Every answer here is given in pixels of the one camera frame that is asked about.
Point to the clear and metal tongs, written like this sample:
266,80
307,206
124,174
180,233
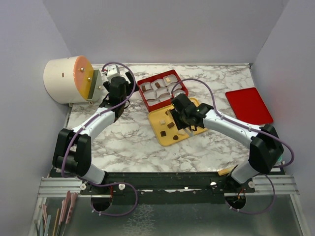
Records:
188,132

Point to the grey green drawer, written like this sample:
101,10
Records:
96,86

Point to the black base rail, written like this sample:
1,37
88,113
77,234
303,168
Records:
166,188

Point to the white cylindrical container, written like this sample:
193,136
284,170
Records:
69,80

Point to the aluminium frame rail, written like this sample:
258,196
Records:
278,184

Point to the pink tool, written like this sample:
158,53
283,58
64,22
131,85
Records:
68,205

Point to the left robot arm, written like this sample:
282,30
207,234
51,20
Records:
73,151

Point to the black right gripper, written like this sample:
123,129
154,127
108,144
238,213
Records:
179,124

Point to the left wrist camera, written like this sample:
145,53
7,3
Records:
112,71

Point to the yellow plastic tray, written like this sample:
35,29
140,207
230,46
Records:
159,114

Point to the red box lid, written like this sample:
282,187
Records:
248,106

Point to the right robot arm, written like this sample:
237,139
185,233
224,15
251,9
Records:
263,143

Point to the green lid jar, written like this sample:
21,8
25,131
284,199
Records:
280,159

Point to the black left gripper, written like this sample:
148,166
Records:
130,86

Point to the red chocolate box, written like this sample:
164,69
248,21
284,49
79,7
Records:
155,98

